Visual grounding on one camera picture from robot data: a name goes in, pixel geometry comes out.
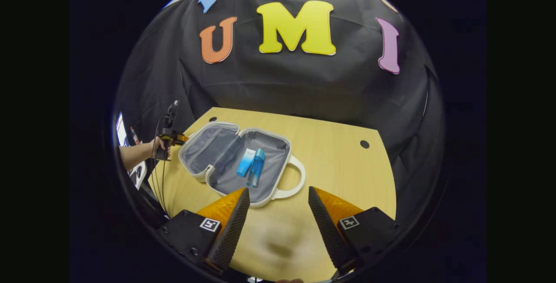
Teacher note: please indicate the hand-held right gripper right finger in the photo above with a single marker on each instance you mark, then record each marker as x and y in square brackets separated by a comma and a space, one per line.
[330, 235]

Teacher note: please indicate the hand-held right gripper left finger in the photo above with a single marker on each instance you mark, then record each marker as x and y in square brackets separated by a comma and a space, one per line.
[232, 231]

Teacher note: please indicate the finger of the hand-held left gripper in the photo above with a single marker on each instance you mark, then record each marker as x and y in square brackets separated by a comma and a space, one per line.
[180, 139]

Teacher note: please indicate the shiny blue bottle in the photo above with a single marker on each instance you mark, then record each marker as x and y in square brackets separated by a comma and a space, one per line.
[256, 168]

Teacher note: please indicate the light blue white tube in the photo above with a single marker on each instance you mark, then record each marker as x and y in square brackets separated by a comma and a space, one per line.
[245, 163]

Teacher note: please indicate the white suitcase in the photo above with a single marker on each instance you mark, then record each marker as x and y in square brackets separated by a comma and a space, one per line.
[273, 153]

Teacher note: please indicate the background equipment clutter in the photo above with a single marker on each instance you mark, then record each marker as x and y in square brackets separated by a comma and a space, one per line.
[120, 131]

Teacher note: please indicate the black backdrop cloth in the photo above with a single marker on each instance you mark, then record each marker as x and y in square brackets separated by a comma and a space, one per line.
[282, 83]

